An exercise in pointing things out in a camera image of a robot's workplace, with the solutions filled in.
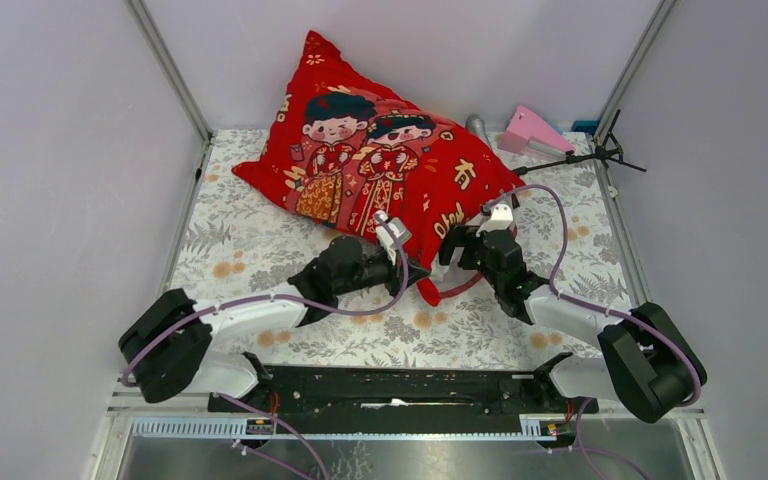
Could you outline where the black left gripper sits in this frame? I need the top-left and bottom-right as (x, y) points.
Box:
(335, 246), (430, 298)

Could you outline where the red cartoon print pillowcase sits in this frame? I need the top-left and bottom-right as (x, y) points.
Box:
(233, 31), (521, 268)

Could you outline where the white pillow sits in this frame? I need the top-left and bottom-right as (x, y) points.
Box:
(427, 261), (455, 289)

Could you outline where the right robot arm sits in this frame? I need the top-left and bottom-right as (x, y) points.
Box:
(438, 225), (708, 423)

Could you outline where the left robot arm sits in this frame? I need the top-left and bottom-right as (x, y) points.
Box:
(118, 236), (429, 411)

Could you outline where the silver microphone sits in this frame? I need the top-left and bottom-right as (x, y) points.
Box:
(465, 113), (492, 148)

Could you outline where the pink wedge block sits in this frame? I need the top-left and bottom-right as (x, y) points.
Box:
(497, 105), (575, 158)

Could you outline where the blue block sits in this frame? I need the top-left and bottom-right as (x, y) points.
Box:
(571, 120), (600, 135)

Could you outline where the black tripod stand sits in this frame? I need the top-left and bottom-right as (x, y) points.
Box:
(512, 109), (648, 176)

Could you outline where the floral fern print sheet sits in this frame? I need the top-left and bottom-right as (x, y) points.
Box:
(170, 129), (633, 370)

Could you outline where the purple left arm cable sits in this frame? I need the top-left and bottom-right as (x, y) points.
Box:
(118, 211), (412, 389)

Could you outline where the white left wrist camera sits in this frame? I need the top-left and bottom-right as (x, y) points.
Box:
(373, 210), (411, 265)

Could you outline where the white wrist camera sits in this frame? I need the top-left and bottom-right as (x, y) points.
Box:
(373, 210), (411, 265)
(476, 202), (516, 237)

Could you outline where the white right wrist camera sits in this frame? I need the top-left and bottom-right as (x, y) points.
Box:
(476, 202), (516, 237)

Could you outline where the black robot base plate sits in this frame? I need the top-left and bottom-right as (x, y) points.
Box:
(241, 365), (599, 421)

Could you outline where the right aluminium frame post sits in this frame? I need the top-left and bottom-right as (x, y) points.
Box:
(596, 0), (679, 137)

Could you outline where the aluminium frame post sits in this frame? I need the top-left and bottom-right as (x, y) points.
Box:
(125, 0), (214, 142)
(596, 0), (679, 137)

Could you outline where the slotted aluminium rail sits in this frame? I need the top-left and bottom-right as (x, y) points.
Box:
(131, 411), (557, 442)

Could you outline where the left aluminium frame post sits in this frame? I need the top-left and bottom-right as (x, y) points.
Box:
(125, 0), (214, 142)

